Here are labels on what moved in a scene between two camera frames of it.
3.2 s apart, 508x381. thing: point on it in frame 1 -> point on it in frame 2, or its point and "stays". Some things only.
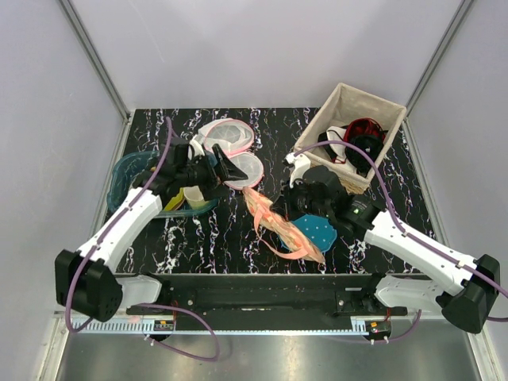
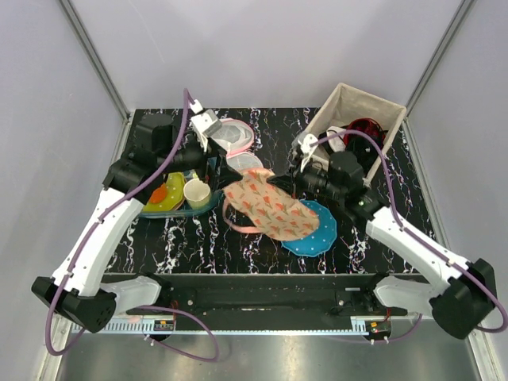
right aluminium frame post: x=457 y=19 stays
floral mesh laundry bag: x=275 y=232 -> x=253 y=205
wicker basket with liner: x=343 y=105 stays
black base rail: x=268 y=295 stays
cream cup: x=194 y=197 stays
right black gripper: x=283 y=204 -> x=284 y=182
